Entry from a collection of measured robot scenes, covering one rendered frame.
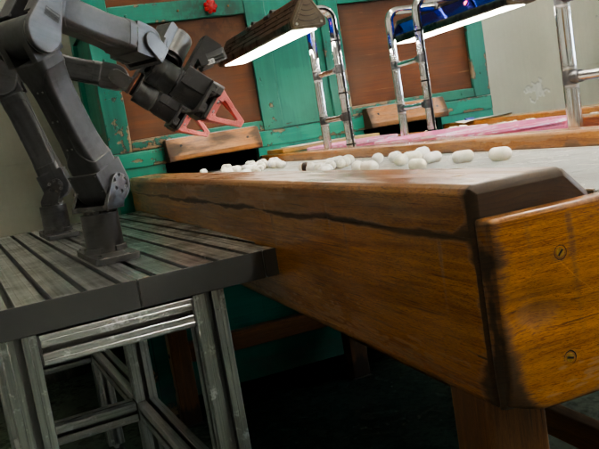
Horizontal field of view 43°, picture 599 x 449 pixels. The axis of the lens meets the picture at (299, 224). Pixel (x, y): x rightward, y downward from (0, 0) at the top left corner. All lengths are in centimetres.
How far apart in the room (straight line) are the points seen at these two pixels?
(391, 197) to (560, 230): 17
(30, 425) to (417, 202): 59
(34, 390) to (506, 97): 337
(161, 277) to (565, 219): 57
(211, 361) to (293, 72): 157
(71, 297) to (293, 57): 164
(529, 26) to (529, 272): 366
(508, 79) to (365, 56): 161
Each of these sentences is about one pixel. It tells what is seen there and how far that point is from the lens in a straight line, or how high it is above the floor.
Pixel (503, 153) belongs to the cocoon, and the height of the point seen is 75.
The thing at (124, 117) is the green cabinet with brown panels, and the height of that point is 95.
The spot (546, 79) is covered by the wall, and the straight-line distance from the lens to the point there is 428.
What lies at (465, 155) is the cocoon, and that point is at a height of 75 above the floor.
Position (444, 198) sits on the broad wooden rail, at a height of 75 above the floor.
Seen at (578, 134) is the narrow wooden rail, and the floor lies 76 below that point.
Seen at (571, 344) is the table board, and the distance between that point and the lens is 65.
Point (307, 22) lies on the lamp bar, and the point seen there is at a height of 105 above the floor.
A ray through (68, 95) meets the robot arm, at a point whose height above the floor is 94.
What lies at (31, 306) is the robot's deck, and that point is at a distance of 100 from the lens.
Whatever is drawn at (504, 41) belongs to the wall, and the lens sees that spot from 412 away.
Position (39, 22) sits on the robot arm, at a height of 105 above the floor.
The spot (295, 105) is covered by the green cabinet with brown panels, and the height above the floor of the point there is 91.
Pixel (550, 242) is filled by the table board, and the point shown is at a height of 71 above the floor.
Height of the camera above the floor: 83
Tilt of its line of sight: 7 degrees down
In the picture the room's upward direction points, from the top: 9 degrees counter-clockwise
